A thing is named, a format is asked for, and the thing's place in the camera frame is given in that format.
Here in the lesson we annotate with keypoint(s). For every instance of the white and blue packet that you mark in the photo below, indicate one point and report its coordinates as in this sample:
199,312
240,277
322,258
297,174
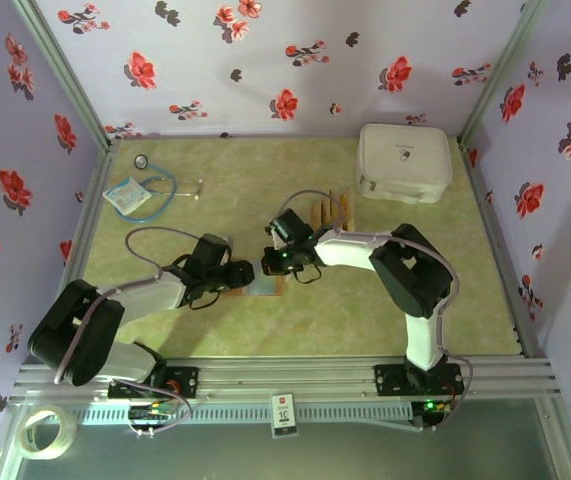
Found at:
125,192

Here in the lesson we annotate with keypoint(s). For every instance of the tan leather card holder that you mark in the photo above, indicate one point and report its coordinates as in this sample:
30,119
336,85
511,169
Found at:
265,286

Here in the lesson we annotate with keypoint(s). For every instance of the aluminium corner post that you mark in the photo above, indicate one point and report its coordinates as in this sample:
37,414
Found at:
67,75
500,75

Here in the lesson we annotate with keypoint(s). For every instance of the blue stethoscope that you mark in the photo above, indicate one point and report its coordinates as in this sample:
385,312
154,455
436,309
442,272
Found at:
140,161

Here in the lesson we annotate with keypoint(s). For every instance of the green circuit board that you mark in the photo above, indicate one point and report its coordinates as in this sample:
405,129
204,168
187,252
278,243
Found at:
150,414
430,406

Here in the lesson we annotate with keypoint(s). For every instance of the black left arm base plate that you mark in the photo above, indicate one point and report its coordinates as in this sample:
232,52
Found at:
185,377

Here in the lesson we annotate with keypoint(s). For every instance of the aluminium side rail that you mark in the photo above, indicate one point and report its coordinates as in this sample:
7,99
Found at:
501,250
81,250

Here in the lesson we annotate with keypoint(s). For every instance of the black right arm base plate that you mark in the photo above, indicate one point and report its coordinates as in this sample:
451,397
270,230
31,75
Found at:
390,380

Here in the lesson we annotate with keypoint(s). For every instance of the wooden card stand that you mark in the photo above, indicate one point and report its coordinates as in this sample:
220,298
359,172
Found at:
347,217

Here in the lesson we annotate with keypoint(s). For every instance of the white zip pouch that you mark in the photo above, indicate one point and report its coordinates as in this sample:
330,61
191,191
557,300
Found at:
405,160

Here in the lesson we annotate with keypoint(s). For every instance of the white and black label tag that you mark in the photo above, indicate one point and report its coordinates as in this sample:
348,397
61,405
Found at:
283,415

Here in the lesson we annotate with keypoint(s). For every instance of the clear tape roll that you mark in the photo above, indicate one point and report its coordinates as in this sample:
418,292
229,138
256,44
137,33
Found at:
69,434

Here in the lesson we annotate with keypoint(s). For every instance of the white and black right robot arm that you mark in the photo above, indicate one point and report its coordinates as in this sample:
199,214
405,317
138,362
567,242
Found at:
350,250

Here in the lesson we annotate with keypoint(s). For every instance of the aluminium front rail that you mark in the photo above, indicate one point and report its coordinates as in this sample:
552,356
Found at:
285,375

